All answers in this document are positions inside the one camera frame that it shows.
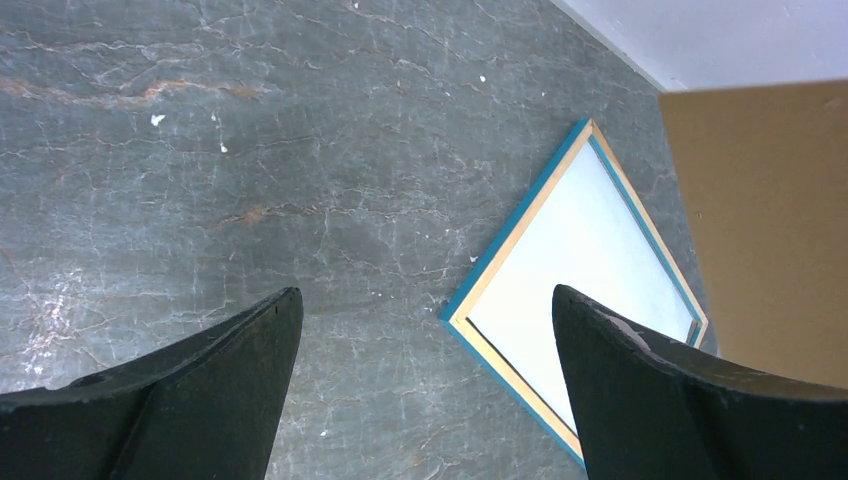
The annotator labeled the brown cardboard backing board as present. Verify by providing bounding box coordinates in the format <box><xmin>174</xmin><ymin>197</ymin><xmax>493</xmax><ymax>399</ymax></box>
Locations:
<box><xmin>659</xmin><ymin>80</ymin><xmax>847</xmax><ymax>387</ymax></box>

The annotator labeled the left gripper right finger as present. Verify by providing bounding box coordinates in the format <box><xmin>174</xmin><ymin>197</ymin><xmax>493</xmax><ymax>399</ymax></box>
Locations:
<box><xmin>552</xmin><ymin>285</ymin><xmax>847</xmax><ymax>479</ymax></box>

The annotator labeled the wooden picture frame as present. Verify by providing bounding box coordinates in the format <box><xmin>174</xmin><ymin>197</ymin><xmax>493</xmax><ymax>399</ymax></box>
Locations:
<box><xmin>441</xmin><ymin>119</ymin><xmax>709</xmax><ymax>461</ymax></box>

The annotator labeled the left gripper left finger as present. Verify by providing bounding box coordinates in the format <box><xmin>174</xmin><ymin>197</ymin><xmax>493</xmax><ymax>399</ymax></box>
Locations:
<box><xmin>1</xmin><ymin>287</ymin><xmax>304</xmax><ymax>479</ymax></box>

